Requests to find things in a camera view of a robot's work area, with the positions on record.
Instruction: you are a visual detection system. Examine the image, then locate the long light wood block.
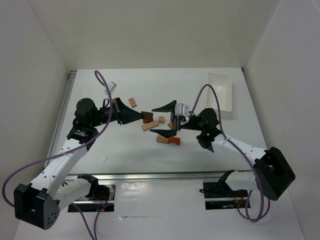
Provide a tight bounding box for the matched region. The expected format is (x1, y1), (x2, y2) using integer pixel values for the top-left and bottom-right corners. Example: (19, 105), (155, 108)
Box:
(141, 120), (159, 132)

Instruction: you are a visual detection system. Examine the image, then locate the aluminium left rail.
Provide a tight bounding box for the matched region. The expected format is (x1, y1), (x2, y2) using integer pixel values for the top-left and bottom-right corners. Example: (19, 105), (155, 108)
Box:
(47, 70), (77, 157)

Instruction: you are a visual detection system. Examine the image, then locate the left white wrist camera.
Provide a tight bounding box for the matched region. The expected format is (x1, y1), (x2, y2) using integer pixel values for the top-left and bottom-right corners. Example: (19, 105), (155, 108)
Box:
(104, 81), (117, 95)

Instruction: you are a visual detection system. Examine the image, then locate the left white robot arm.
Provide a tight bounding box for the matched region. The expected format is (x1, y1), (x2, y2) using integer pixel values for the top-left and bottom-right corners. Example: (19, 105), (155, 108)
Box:
(13, 97), (143, 230)

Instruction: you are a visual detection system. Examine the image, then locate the light wood block far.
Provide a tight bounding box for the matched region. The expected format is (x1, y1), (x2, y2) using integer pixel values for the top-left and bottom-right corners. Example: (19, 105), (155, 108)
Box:
(128, 97), (137, 108)

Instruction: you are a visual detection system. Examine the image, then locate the white plastic bin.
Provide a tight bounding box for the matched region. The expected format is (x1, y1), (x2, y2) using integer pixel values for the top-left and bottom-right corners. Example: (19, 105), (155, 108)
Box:
(204, 72), (233, 119)

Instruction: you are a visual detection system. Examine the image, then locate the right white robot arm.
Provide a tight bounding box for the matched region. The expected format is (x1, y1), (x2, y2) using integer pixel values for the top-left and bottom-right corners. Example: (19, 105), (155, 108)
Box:
(153, 100), (296, 201)

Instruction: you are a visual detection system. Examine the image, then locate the reddish brown wedge block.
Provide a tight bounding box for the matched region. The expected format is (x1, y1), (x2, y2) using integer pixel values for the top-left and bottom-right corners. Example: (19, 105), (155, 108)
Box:
(143, 119), (154, 124)

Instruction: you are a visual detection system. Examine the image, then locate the dark brown notched block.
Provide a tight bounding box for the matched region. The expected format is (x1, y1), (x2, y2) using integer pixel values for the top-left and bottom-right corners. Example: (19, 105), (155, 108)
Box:
(141, 111), (154, 120)

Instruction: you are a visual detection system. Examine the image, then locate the aluminium rail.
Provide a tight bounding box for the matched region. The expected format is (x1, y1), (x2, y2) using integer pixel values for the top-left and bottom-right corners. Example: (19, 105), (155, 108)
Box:
(56, 170), (276, 181)
(47, 70), (77, 157)

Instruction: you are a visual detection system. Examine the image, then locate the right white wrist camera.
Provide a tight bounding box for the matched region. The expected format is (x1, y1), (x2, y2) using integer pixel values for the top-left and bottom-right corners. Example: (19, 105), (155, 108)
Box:
(174, 103), (190, 122)

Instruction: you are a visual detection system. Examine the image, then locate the orange arch block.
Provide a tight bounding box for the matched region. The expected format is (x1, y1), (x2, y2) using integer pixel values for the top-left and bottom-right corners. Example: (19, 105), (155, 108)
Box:
(167, 136), (181, 146)

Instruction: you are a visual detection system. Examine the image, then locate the tan rectangular block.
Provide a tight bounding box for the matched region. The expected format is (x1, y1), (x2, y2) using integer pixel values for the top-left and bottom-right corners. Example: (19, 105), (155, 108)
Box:
(167, 122), (176, 129)

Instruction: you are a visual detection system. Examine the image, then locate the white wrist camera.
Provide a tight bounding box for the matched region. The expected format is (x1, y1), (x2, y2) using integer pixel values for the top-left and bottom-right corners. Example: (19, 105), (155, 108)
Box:
(104, 81), (117, 95)
(174, 103), (190, 122)

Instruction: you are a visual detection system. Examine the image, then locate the striped light wood block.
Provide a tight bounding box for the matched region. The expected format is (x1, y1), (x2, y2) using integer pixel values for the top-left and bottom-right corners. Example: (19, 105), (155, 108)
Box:
(156, 135), (169, 144)

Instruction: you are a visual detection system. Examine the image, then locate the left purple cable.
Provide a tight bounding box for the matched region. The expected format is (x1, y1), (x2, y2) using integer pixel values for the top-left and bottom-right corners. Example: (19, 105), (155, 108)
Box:
(1, 70), (118, 240)

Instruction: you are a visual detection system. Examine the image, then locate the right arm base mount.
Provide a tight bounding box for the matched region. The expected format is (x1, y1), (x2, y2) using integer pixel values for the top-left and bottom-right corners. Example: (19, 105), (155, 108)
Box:
(199, 182), (248, 210)

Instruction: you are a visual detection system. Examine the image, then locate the small light square block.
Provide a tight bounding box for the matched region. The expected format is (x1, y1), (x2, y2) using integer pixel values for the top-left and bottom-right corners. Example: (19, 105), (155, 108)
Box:
(158, 116), (166, 124)

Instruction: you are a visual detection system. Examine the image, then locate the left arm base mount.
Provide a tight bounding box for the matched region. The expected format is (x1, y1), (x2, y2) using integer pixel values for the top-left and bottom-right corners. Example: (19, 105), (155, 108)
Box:
(67, 183), (116, 213)

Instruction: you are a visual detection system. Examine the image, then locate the aluminium front rail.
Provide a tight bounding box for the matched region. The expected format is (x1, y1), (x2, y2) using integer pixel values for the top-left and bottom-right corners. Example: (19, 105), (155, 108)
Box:
(56, 170), (276, 181)

